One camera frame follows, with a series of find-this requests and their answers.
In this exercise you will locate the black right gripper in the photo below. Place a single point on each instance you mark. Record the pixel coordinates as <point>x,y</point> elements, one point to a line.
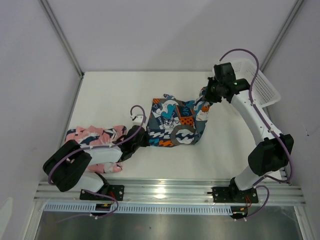
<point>209,98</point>

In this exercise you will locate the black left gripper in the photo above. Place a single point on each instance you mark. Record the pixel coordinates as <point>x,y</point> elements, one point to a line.
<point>147,137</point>

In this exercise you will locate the blue orange patterned shorts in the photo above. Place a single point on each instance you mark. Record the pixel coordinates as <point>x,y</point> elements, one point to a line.
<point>174,122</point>

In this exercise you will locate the pink shark print shorts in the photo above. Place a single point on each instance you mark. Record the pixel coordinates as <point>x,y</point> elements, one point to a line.
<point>94,136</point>

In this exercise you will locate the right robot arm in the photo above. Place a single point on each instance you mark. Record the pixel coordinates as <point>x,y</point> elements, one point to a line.
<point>273,148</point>

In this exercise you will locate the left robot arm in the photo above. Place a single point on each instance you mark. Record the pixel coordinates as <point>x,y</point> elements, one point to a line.
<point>89,152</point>

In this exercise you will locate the white plastic basket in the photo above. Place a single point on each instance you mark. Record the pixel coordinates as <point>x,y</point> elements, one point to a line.
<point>263,92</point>

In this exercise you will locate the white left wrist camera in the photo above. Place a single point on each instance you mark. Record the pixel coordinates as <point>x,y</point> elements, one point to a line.
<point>137,119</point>

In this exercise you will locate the aluminium mounting rail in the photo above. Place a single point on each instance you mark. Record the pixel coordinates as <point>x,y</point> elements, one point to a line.
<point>176,192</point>

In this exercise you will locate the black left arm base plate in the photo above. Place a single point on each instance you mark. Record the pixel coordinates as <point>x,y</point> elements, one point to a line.
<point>114,191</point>

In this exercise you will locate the white slotted cable duct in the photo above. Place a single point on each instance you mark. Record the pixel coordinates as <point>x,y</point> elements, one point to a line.
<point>132,208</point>

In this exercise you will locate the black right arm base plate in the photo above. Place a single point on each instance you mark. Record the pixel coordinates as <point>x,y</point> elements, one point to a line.
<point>224,194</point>

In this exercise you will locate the right aluminium frame post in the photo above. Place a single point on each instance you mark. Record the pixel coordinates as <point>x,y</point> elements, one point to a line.
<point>283,31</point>

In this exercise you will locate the aluminium frame post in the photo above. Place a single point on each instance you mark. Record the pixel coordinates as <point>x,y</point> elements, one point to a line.
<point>47,9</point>
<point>283,31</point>

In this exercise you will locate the left aluminium frame post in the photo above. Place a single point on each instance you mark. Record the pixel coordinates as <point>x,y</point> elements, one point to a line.
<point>47,9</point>

